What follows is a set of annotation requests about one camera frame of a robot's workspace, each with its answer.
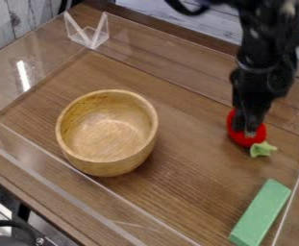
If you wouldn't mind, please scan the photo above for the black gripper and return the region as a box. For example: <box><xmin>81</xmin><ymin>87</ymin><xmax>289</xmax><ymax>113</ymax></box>
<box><xmin>230</xmin><ymin>59</ymin><xmax>297</xmax><ymax>137</ymax></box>

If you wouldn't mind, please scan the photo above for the red felt strawberry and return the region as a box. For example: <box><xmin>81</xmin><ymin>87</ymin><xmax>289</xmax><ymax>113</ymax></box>
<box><xmin>226</xmin><ymin>110</ymin><xmax>278</xmax><ymax>158</ymax></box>

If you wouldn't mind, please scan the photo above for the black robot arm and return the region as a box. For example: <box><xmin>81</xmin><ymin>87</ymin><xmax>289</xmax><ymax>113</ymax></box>
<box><xmin>230</xmin><ymin>0</ymin><xmax>299</xmax><ymax>138</ymax></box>

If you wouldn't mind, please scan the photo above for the light wooden bowl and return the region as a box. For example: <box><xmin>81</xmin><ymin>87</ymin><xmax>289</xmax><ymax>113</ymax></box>
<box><xmin>55</xmin><ymin>89</ymin><xmax>158</xmax><ymax>177</ymax></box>

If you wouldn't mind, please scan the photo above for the green foam block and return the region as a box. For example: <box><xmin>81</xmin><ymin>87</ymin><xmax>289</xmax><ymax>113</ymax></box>
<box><xmin>229</xmin><ymin>179</ymin><xmax>292</xmax><ymax>246</ymax></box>

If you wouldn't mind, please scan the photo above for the black table leg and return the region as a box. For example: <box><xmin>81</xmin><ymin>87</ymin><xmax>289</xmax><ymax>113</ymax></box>
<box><xmin>18</xmin><ymin>204</ymin><xmax>31</xmax><ymax>221</ymax></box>

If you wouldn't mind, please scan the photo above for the black cable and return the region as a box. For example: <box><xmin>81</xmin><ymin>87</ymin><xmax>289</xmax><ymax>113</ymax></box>
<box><xmin>163</xmin><ymin>0</ymin><xmax>214</xmax><ymax>16</ymax></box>

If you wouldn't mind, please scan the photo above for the clear acrylic corner bracket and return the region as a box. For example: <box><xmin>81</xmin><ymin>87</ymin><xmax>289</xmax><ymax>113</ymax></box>
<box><xmin>63</xmin><ymin>12</ymin><xmax>110</xmax><ymax>50</ymax></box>

